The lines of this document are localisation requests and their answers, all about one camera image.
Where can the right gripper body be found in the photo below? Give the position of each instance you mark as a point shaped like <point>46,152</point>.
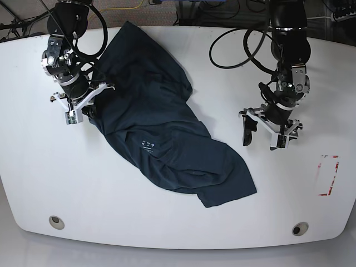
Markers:
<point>79,92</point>

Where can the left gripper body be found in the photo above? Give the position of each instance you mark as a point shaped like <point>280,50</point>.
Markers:
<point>276,114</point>

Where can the dark navy T-shirt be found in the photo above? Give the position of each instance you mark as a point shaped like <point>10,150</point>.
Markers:
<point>146,120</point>

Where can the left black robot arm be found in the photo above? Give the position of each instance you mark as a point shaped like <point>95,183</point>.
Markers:
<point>289,82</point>

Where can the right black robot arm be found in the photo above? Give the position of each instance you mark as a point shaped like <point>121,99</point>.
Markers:
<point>77,73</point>

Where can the red tape rectangle marking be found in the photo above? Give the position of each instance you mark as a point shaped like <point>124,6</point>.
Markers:
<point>326,174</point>

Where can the black tripod stand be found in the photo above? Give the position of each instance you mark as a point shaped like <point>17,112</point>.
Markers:
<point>20,28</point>

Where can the white power strip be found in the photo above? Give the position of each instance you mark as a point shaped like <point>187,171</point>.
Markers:
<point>342,14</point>

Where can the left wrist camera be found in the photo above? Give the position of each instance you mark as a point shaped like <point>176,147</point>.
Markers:
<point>280,141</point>

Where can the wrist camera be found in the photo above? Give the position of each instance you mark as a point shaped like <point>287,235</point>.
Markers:
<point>280,141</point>
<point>73,117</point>

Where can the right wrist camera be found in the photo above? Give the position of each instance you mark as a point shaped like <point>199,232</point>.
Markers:
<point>73,117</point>

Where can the right table cable grommet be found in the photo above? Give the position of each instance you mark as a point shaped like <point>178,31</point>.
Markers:
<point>300,228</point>

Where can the table cable grommet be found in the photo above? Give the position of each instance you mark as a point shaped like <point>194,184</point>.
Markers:
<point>56,222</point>
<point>300,228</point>

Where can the left table cable grommet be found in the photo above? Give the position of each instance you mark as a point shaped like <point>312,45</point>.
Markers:
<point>56,222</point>

